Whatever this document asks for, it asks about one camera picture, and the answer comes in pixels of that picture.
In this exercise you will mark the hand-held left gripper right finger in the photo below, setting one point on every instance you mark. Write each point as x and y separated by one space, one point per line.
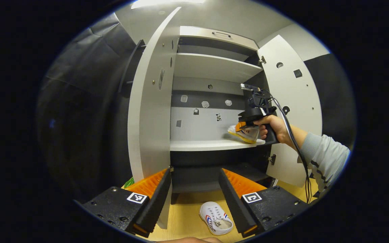
235 206

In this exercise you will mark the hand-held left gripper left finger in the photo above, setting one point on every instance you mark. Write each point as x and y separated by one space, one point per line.
154 206

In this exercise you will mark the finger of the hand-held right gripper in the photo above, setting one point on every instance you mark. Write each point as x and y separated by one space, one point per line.
240 127

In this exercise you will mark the white shoe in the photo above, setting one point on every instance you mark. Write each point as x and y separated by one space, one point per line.
250 135
214 217

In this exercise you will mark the white cabinet door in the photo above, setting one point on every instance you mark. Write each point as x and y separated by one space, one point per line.
292 94
147 128

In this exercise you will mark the white shoe cabinet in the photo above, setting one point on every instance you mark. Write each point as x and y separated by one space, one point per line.
211 65

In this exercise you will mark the white cabinet shelf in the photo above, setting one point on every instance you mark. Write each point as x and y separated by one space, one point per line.
208 145
211 65

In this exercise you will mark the white cabinet drawer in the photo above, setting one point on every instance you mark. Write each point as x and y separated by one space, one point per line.
198 33

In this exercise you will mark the pink and green toy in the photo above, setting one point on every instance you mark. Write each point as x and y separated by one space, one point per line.
129 182

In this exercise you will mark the ceiling light panel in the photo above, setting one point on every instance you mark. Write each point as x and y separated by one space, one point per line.
167 3

